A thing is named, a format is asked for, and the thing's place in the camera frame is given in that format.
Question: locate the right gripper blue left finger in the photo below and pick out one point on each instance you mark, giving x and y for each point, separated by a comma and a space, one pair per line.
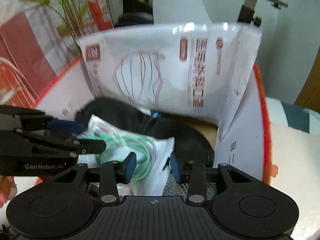
113, 173

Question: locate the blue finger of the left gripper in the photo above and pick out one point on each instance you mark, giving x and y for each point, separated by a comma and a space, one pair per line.
66, 126

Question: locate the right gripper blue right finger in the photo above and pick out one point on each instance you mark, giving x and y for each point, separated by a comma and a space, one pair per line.
192, 173

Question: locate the black sleep eye mask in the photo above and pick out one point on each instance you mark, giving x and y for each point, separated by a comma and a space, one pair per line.
190, 144

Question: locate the white plastic pouch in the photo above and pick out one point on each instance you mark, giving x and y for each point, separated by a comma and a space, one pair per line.
151, 172

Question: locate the white face mask pack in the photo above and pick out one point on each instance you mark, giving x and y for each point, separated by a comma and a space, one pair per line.
188, 69

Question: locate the blue packaged item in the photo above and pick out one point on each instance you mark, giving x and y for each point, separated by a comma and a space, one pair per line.
157, 114

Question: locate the red strawberry cardboard box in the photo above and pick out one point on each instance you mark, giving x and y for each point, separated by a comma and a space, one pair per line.
247, 144

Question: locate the black exercise bike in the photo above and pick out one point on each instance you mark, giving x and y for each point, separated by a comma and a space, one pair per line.
141, 12

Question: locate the white curved board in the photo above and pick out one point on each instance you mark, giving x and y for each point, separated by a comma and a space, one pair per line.
180, 11

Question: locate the wooden door frame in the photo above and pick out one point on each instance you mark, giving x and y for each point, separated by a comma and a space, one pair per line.
309, 96

